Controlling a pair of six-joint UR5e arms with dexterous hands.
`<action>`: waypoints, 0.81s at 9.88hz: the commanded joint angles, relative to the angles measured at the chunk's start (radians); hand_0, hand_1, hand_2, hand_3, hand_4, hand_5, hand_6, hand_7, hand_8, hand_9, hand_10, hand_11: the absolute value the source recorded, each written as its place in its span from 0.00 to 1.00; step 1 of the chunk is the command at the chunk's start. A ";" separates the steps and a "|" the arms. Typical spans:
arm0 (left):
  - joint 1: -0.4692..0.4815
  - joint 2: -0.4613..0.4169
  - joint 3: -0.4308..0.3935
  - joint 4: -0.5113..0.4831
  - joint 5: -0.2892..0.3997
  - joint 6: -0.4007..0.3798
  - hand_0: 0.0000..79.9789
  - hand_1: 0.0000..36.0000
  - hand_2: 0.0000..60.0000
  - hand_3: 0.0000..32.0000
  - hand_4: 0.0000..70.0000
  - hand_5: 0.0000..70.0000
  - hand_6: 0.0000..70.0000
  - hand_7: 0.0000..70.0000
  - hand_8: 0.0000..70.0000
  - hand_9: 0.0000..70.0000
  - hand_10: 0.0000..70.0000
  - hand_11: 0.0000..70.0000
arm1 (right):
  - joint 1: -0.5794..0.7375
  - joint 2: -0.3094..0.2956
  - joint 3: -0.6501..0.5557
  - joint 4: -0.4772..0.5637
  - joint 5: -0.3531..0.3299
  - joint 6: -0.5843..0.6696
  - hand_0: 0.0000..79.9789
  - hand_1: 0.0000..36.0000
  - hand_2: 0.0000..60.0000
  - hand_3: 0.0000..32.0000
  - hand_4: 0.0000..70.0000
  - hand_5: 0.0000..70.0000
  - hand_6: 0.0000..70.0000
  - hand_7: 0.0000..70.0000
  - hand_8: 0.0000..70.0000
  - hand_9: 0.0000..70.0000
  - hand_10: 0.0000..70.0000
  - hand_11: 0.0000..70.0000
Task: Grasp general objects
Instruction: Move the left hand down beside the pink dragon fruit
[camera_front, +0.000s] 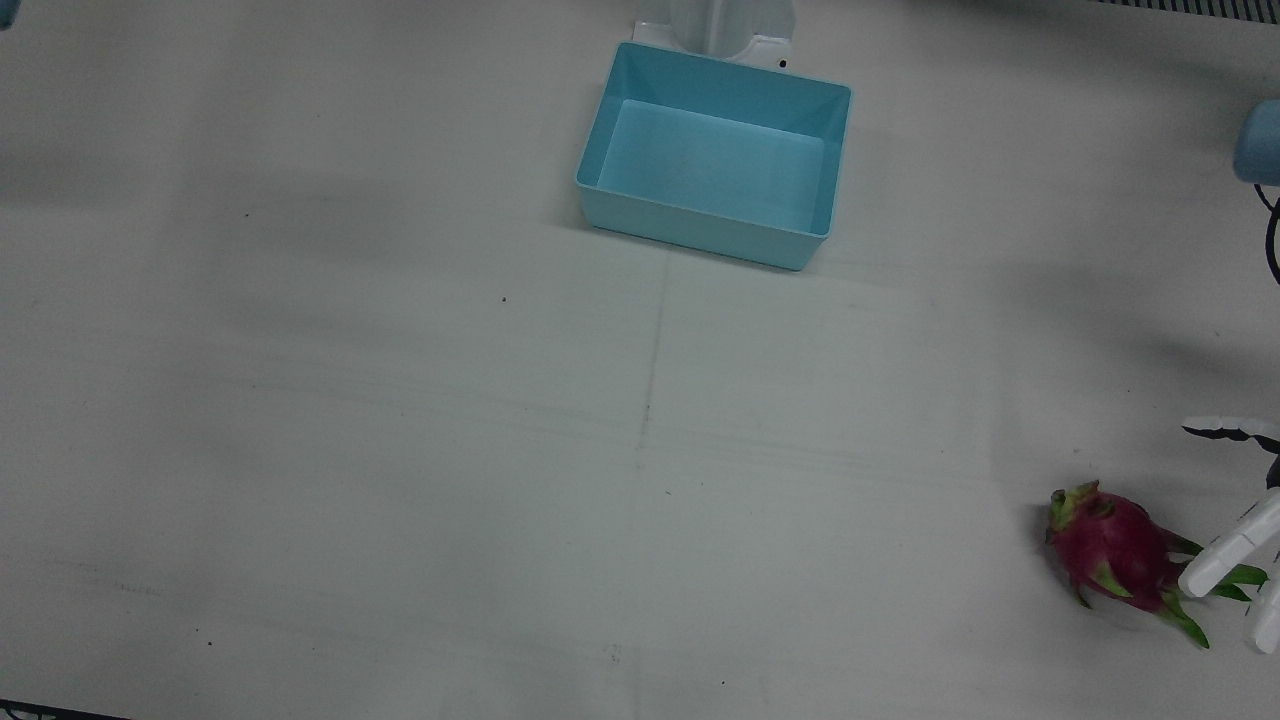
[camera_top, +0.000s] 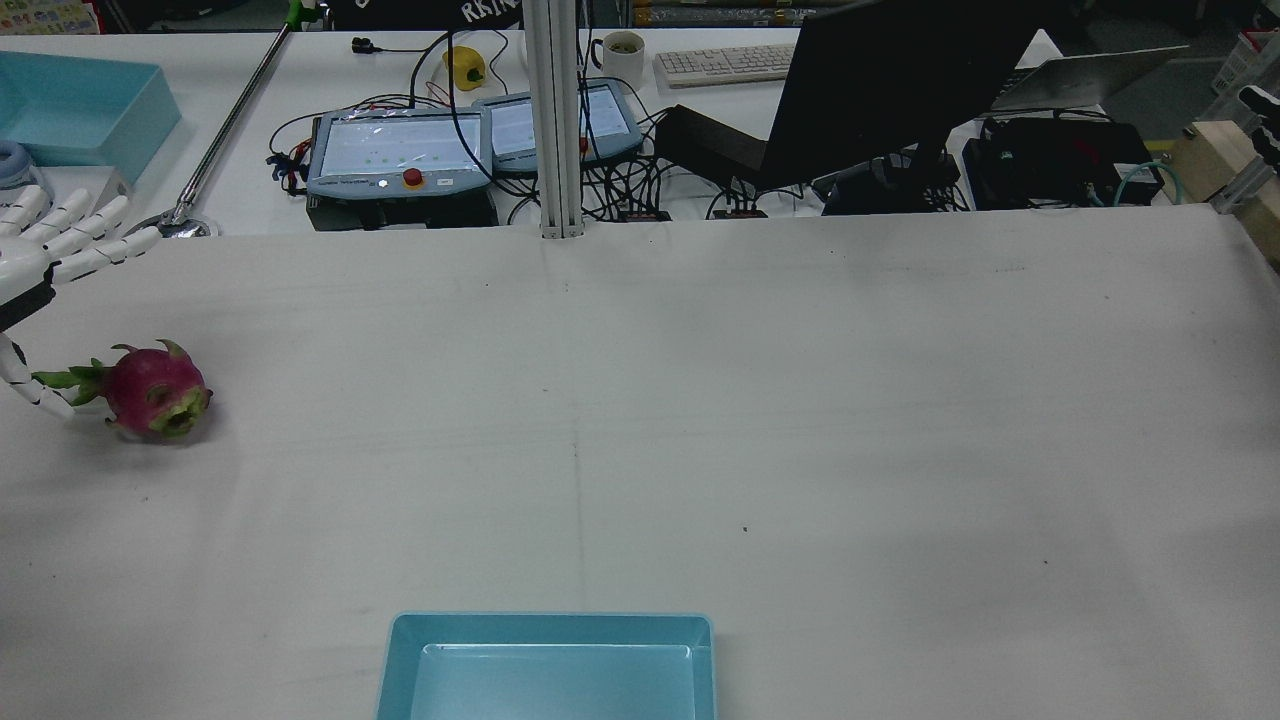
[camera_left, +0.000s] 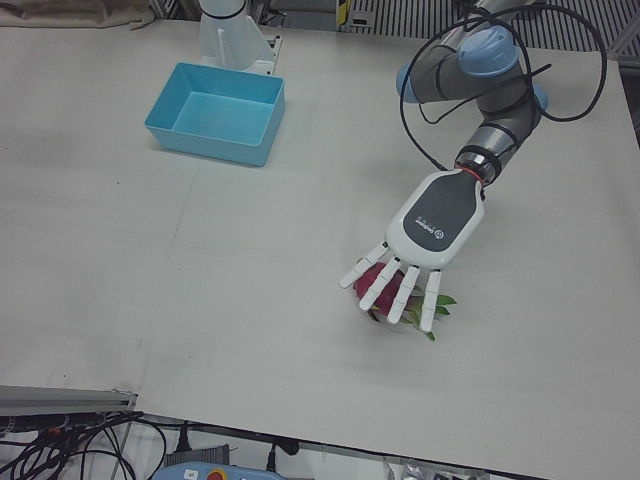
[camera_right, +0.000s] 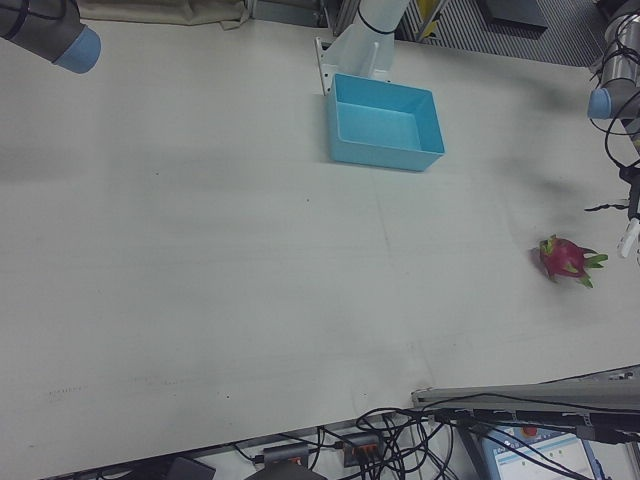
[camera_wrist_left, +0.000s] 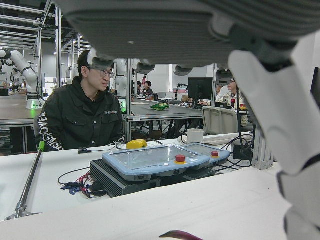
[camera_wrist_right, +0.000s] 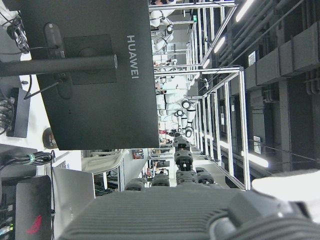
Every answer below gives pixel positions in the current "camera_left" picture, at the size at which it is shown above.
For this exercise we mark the white grey robot hand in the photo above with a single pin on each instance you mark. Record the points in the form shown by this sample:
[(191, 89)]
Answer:
[(440, 220)]

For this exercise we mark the pink dragon fruit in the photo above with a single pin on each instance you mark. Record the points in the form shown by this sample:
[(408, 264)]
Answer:
[(372, 277)]

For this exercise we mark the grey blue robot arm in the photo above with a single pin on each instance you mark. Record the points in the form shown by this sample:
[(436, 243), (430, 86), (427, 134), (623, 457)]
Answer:
[(505, 107)]

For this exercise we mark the yellow black warning strip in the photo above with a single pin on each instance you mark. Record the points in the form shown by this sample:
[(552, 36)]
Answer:
[(342, 10)]

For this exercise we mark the light blue plastic bin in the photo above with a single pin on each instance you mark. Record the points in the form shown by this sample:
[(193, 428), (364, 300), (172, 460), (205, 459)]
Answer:
[(220, 115)]

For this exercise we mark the black power plug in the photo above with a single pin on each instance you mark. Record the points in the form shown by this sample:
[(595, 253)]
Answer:
[(185, 437), (273, 455)]

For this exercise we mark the blue grey teach pendant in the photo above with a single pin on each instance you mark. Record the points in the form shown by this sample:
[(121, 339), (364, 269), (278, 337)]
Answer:
[(220, 467)]

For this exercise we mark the beige cloth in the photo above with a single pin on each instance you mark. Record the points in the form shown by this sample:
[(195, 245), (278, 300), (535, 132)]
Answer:
[(65, 12)]

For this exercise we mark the ribbed aluminium rail panel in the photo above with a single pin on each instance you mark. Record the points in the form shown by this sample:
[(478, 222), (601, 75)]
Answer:
[(400, 15)]

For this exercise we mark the aluminium corner frame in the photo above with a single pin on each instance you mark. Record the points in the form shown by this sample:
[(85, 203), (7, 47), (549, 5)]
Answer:
[(625, 25)]

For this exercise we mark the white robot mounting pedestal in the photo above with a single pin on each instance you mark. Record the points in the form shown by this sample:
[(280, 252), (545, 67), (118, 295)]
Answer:
[(230, 40)]

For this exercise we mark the aluminium frame profile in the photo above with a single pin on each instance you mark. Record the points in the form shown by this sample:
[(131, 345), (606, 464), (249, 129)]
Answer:
[(60, 397)]

